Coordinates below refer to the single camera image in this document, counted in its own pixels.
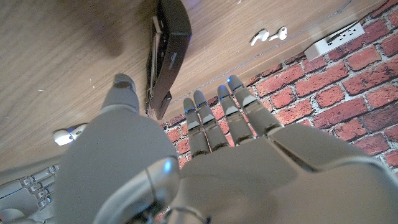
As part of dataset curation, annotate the white airpods case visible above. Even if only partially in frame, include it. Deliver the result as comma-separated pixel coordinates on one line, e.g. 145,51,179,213
53,123,88,146

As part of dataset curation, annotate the white power strip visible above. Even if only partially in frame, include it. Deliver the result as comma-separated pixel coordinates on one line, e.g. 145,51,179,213
303,21,366,62

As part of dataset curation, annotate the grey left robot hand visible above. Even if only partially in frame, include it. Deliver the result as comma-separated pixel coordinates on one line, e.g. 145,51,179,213
54,73,398,224

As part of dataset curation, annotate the white earbud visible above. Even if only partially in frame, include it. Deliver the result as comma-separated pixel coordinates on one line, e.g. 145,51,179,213
269,26,289,42
250,29,270,47

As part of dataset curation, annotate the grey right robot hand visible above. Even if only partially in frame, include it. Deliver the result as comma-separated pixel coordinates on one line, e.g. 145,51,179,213
0,157,60,224

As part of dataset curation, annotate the red brick printed backdrop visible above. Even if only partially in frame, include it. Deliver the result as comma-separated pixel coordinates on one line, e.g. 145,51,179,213
160,0,398,170

